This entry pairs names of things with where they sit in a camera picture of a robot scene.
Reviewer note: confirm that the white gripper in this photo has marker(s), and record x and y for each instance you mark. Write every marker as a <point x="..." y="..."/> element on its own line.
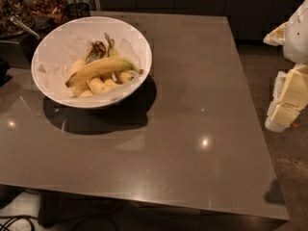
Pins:
<point x="297" y="38"/>

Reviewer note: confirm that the long yellow banana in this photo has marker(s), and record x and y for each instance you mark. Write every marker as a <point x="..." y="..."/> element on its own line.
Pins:
<point x="100" y="67"/>

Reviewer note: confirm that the dark banana stem bunch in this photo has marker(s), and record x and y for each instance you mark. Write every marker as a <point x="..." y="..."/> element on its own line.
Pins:
<point x="99" y="50"/>

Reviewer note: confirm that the white bowl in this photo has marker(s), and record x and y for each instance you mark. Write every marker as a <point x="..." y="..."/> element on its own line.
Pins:
<point x="71" y="41"/>

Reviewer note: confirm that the yellow bananas under top one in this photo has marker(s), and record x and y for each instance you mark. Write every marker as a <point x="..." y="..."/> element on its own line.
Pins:
<point x="97" y="85"/>

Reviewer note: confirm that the tray of brown snacks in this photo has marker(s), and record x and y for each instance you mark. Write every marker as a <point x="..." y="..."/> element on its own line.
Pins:
<point x="54" y="9"/>

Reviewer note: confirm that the metal spoon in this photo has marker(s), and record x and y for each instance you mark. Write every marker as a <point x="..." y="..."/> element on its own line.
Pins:
<point x="17" y="21"/>

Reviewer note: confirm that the black wire cup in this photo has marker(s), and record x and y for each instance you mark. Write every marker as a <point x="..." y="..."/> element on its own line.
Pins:
<point x="78" y="10"/>

